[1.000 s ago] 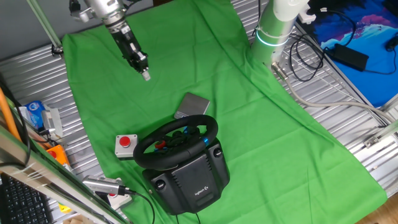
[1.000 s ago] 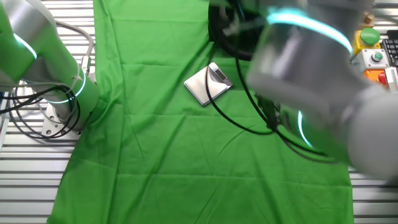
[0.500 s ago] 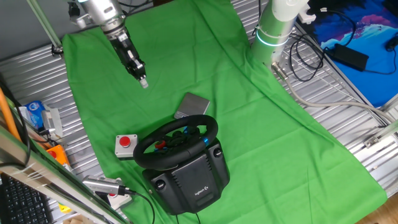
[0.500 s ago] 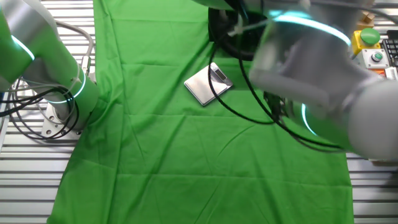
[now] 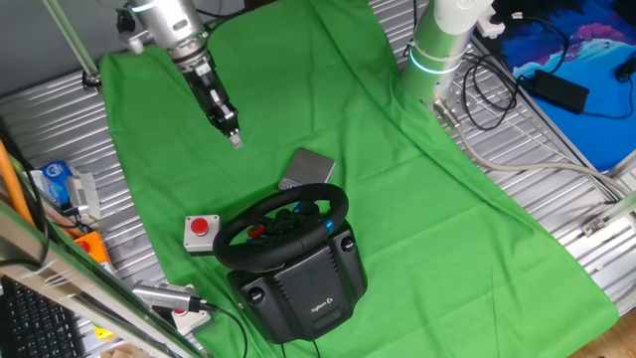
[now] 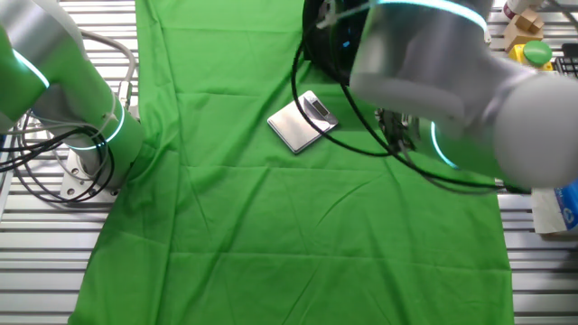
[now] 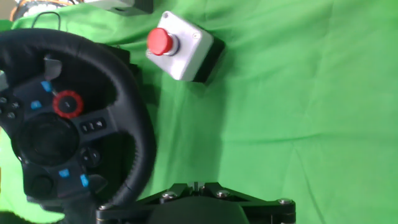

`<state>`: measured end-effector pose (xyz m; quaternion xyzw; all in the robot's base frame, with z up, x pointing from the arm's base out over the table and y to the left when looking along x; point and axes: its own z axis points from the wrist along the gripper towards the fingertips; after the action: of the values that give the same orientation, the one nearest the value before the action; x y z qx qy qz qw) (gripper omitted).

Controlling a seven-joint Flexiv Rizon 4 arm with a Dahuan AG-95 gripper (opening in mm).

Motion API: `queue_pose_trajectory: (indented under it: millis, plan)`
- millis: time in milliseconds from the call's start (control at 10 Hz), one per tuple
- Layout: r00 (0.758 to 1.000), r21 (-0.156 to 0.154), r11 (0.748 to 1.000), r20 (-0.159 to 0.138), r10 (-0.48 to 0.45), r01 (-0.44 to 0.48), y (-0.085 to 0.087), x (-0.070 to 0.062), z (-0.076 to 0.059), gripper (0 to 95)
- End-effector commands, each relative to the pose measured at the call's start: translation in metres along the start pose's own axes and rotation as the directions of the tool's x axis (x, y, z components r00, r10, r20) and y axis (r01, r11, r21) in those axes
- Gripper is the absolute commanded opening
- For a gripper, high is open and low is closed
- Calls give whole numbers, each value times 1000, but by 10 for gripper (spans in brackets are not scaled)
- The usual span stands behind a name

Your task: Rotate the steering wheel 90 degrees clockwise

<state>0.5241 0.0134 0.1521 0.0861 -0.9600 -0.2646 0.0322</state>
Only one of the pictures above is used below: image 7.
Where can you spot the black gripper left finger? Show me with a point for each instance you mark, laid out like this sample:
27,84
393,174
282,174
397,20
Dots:
130,211

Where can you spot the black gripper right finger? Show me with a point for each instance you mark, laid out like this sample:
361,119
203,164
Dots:
267,211

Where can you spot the black steering wheel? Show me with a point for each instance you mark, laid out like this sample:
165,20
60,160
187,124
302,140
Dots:
136,124

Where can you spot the black Logitech wheel base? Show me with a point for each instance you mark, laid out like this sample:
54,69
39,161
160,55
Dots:
124,54

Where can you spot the green cloth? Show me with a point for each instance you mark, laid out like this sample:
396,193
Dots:
295,109

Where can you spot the grey box red button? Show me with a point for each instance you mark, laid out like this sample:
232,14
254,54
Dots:
186,53

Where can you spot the silver exterior camera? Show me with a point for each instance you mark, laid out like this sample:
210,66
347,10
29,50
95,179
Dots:
118,7

